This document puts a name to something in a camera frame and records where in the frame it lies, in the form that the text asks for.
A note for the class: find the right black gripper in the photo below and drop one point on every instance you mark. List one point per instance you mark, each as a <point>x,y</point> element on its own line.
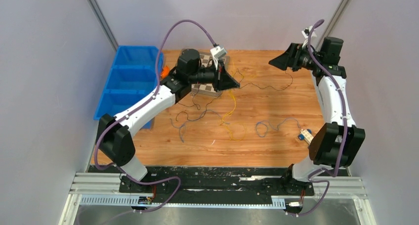
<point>289,59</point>

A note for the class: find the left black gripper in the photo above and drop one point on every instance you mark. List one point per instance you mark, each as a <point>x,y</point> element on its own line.
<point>223,80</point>

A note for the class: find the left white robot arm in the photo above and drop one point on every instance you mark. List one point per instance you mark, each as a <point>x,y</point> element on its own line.
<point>115,133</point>

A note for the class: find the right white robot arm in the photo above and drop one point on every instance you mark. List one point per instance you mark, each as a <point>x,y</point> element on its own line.
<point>339,140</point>

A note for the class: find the orange small object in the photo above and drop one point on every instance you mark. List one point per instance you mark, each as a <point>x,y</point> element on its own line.
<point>165,72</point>

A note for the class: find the white blue toy block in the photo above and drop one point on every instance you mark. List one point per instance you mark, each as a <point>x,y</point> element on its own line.
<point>306,135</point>

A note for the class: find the blue plastic bin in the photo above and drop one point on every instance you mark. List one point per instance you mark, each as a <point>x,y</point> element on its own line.
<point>131,78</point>

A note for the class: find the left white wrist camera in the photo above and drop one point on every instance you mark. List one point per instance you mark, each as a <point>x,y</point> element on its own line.
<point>217,52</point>

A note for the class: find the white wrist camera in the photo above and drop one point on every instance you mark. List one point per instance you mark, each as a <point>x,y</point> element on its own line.
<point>217,52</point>
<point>306,33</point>

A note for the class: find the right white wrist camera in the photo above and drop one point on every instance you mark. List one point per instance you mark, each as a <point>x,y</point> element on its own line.
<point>306,33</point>

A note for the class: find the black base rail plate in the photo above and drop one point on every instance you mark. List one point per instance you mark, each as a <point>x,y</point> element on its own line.
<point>212,185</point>

